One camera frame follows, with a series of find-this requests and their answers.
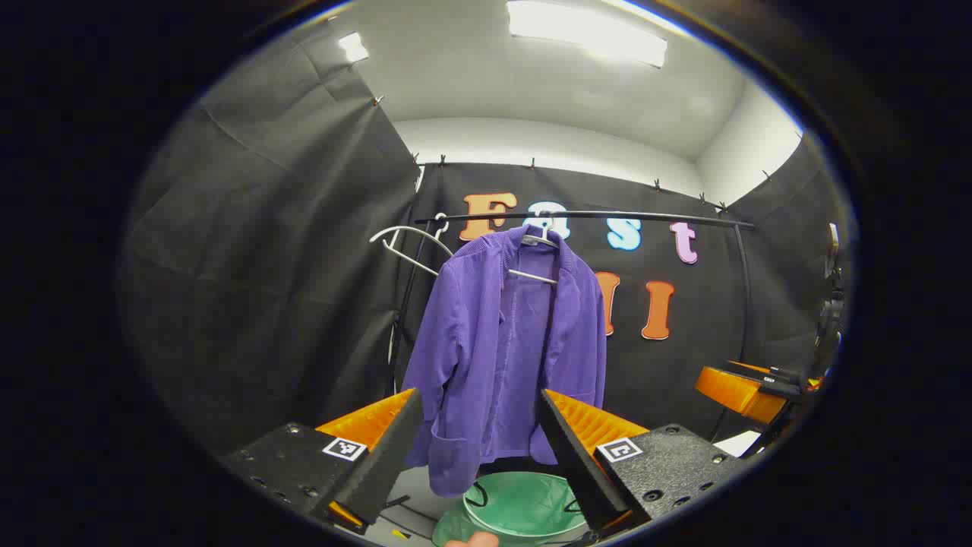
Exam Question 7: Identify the green laundry hamper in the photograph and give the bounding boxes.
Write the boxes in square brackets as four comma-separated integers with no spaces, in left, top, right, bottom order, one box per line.
[433,471,589,547]

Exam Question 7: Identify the large ceiling light panel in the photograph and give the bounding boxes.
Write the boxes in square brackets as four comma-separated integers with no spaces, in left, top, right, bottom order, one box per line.
[507,0,669,69]

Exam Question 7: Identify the white clothes hanger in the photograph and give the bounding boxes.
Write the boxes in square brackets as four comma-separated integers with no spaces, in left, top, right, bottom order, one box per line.
[507,213,563,286]
[370,213,455,278]

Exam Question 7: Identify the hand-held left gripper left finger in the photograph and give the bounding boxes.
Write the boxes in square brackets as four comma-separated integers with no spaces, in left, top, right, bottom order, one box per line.
[220,387,424,536]

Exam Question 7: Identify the black clothes rack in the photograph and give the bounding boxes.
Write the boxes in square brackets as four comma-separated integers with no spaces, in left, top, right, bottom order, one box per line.
[391,210,758,396]

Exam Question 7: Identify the black backdrop cloth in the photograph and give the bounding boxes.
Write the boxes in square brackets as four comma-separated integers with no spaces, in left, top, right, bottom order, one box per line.
[121,19,851,457]

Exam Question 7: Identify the small ceiling light panel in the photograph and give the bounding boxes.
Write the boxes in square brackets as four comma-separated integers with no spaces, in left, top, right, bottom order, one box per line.
[337,31,371,64]

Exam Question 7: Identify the purple ribbed shirt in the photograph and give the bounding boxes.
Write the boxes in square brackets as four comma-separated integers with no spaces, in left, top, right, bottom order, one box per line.
[401,224,608,498]

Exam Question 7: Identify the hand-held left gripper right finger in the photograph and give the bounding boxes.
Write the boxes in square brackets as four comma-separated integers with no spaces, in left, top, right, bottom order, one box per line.
[538,389,750,536]

